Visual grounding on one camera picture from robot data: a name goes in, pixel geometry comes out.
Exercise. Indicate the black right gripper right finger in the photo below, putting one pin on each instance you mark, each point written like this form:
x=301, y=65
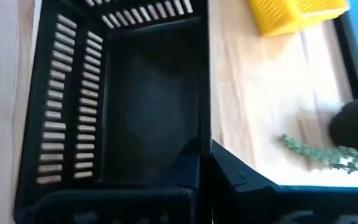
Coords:
x=291, y=205

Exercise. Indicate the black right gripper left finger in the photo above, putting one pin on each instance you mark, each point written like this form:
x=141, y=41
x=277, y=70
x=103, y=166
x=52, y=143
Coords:
x=120, y=208

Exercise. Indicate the black slotted plastic basket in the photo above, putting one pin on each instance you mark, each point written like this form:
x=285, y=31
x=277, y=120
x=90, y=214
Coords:
x=151, y=109

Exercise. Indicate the succulent plant in black pot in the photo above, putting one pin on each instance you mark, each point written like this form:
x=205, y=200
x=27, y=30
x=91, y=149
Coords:
x=346, y=127

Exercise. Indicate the yellow slotted plastic basket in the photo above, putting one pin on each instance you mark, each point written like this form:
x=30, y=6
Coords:
x=278, y=18

